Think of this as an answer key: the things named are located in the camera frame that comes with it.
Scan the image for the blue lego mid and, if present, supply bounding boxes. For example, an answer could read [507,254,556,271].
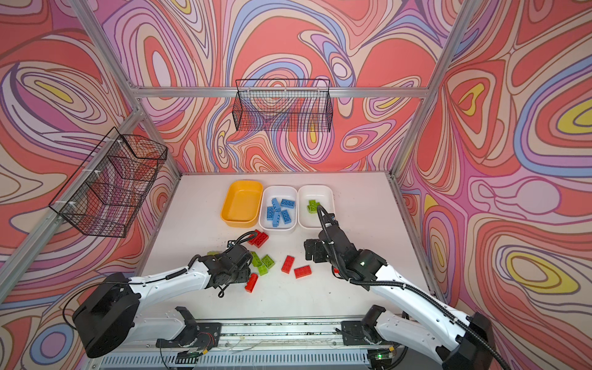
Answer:
[280,199,295,209]

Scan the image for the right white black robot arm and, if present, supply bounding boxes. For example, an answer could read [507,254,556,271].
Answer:
[305,205,509,369]

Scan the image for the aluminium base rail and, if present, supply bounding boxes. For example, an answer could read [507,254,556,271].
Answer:
[92,316,468,352]

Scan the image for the black wire basket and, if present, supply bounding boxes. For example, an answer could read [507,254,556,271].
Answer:
[232,78,334,133]
[49,128,168,238]

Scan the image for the yellow plastic bin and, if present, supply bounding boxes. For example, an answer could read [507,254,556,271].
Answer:
[220,180,264,228]

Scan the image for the right white plastic bin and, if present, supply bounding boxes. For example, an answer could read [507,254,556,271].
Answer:
[298,184,337,231]

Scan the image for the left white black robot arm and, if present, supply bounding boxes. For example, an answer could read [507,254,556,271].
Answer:
[63,231,258,359]

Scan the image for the red double lego near bins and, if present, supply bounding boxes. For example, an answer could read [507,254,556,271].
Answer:
[248,230,269,248]

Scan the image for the white plastic bin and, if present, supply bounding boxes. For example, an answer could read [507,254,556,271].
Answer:
[259,186,298,234]
[298,184,337,231]

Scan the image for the middle white plastic bin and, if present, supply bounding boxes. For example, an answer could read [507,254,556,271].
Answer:
[259,186,298,234]

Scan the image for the left black wire basket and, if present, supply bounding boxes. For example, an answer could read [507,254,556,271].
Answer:
[49,128,168,238]

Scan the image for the green lego cluster centre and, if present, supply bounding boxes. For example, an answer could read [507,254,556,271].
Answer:
[251,251,275,276]

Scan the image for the extra blue lego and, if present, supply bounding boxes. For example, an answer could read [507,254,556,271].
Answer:
[281,210,293,225]

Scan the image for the back black wire basket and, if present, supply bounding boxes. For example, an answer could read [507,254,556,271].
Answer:
[232,78,334,133]

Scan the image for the blue lego pair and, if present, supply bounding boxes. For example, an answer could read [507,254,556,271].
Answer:
[271,198,282,212]

